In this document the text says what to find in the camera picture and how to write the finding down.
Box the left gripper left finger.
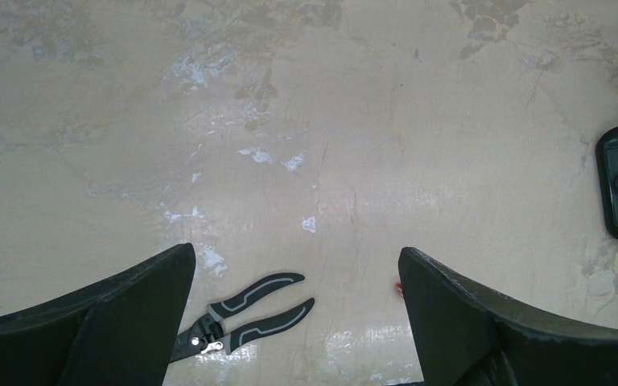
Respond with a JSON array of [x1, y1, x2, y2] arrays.
[[0, 244, 196, 385]]

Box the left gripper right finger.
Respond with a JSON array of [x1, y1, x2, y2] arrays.
[[398, 247, 618, 385]]

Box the red dice pair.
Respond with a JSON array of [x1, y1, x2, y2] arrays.
[[395, 281, 404, 298]]

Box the black grey pliers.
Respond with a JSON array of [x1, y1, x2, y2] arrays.
[[169, 273, 316, 364]]

